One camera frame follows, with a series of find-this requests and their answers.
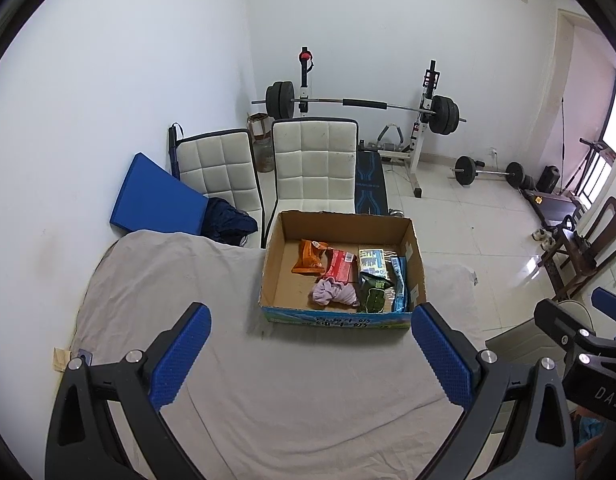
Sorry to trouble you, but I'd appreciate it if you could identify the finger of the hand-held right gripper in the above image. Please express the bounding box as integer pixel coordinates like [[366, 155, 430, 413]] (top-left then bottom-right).
[[534, 299, 616, 368], [591, 287, 616, 323]]

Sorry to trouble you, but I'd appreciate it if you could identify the dark blue garment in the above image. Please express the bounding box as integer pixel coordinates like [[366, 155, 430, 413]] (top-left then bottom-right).
[[203, 197, 259, 247]]

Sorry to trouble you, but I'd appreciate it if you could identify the white padded chair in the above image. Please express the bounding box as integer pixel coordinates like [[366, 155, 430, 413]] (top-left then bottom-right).
[[262, 117, 361, 248], [175, 129, 266, 241]]

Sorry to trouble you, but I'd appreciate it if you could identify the long barbell with black plates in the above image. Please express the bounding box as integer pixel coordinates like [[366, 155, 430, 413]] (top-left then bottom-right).
[[251, 80, 467, 137]]

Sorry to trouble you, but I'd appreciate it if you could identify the green snack packet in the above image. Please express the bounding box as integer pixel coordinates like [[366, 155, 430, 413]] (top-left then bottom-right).
[[358, 270, 393, 313]]

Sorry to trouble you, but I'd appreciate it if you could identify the orange snack packet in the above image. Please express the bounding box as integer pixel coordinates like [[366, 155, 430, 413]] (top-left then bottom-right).
[[291, 239, 333, 276]]

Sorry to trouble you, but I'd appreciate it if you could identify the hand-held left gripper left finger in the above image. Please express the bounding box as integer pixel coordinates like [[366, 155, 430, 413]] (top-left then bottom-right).
[[44, 302, 212, 480]]

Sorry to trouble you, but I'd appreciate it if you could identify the white and blue box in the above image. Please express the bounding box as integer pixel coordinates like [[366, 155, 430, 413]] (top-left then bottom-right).
[[358, 246, 389, 278]]

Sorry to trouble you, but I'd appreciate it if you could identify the white barbell rack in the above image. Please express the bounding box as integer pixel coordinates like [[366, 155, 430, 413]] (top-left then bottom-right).
[[295, 46, 441, 198]]

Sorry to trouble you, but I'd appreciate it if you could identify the black speaker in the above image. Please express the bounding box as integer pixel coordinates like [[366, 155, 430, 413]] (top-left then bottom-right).
[[538, 165, 562, 193]]

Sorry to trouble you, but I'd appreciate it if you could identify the red snack packet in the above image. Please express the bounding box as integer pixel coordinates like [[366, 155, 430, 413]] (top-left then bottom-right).
[[322, 249, 359, 283]]

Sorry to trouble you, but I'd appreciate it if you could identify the cardboard box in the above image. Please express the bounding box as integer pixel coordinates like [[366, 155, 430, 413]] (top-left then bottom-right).
[[259, 210, 429, 331]]

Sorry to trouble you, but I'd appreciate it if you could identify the blue foam mat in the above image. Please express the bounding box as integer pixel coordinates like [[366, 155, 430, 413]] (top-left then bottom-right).
[[109, 152, 211, 238]]

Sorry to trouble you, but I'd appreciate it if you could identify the treadmill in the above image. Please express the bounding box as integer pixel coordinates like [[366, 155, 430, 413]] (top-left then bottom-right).
[[522, 137, 616, 228]]

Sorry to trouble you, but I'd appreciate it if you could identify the grey tablecloth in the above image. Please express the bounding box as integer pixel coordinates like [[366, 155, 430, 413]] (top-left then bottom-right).
[[70, 230, 493, 480]]

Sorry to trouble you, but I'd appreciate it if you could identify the short barbell with black plates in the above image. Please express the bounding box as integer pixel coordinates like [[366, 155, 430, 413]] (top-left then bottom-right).
[[450, 156, 524, 188]]

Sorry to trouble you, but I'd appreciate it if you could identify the grey metal handle attachment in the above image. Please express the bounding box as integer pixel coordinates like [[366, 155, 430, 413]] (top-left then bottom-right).
[[378, 124, 409, 150]]

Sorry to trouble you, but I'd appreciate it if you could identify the black and blue weight bench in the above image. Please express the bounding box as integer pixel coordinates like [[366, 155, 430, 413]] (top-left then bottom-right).
[[354, 149, 390, 216]]

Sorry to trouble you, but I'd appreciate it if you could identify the blue tube packet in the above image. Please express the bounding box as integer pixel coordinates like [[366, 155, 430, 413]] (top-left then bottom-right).
[[389, 256, 409, 313]]

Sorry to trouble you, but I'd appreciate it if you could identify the pink cloth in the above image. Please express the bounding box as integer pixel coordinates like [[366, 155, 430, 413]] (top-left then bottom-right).
[[310, 277, 361, 308]]

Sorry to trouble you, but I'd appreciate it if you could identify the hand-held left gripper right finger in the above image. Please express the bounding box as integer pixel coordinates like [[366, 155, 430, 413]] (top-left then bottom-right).
[[412, 302, 576, 480]]

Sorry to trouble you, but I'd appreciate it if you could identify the dark wooden chair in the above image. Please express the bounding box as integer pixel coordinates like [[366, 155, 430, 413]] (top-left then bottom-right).
[[538, 196, 616, 303]]

